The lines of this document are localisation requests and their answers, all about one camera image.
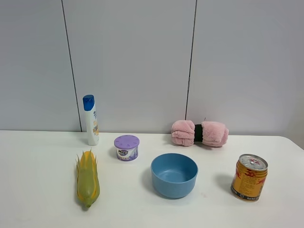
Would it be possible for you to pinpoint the purple air freshener tub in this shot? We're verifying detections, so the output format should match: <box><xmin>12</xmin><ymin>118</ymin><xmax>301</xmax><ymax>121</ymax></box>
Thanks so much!
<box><xmin>114</xmin><ymin>135</ymin><xmax>140</xmax><ymax>162</ymax></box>

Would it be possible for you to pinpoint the blue plastic bowl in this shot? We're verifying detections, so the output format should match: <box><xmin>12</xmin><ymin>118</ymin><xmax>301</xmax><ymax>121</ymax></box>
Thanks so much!
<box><xmin>150</xmin><ymin>153</ymin><xmax>199</xmax><ymax>199</ymax></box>

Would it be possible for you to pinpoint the pink rolled towel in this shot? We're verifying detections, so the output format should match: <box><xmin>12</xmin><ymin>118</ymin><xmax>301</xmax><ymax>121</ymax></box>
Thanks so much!
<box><xmin>171</xmin><ymin>120</ymin><xmax>229</xmax><ymax>147</ymax></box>

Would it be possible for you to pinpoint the white blue-capped lotion bottle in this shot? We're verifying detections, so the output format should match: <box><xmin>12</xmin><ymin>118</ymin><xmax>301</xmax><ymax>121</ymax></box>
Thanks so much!
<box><xmin>83</xmin><ymin>95</ymin><xmax>99</xmax><ymax>146</ymax></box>

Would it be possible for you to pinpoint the yellow green toy corn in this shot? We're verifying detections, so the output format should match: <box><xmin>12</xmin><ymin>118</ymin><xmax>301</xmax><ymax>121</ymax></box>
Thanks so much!
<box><xmin>76</xmin><ymin>149</ymin><xmax>100</xmax><ymax>209</ymax></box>

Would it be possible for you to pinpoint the gold red drink can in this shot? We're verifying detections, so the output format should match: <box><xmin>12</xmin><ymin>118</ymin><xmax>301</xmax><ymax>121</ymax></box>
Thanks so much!
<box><xmin>230</xmin><ymin>154</ymin><xmax>268</xmax><ymax>202</ymax></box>

